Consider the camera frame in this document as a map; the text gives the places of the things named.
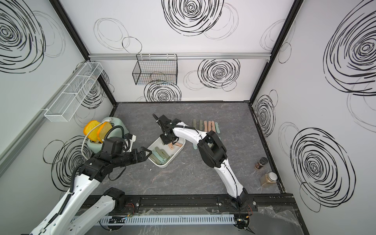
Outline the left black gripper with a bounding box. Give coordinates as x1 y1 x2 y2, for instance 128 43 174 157
114 146 153 168

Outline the white plastic storage box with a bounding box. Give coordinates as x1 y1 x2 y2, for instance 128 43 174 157
148 138 186 168

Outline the teal folding fruit knife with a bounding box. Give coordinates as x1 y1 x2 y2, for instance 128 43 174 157
214 122 220 134

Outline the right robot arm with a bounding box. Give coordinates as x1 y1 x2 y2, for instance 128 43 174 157
153 114 248 209

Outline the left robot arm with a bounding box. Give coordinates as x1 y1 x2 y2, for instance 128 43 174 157
31 137 152 235

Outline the green toaster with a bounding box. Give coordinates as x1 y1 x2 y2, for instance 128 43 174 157
85 117 129 153

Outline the orange toast slice right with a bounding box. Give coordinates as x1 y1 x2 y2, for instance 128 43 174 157
97 122 113 143

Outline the orange toast slice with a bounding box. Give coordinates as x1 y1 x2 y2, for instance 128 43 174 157
83 120 101 143
97 122 113 143

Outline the orange toast slice left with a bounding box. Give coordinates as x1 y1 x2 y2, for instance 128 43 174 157
83 120 101 143

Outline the spice jar black cap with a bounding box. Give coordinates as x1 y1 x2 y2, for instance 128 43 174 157
255 157 268 170

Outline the glass spice jar silver cap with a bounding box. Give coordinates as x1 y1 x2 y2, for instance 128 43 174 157
260 172 278 188

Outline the white toaster cable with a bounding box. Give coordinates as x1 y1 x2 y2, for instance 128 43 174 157
81 118 112 161

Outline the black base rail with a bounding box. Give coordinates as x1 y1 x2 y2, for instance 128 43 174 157
110 193 296 215

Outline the white wire shelf basket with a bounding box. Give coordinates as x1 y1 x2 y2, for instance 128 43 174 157
44 62 103 122

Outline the black wire basket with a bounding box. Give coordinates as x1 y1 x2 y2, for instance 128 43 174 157
132 53 178 85

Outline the aluminium wall rail back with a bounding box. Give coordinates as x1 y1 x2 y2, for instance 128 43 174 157
89 52 271 61

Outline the aluminium wall rail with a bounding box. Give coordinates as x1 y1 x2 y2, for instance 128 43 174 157
1 60 89 177
89 52 271 61

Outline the grey slotted cable duct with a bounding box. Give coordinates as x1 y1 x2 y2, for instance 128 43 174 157
98 214 236 226

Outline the aluminium wall rail left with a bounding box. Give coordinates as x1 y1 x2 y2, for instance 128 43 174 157
1 60 89 177

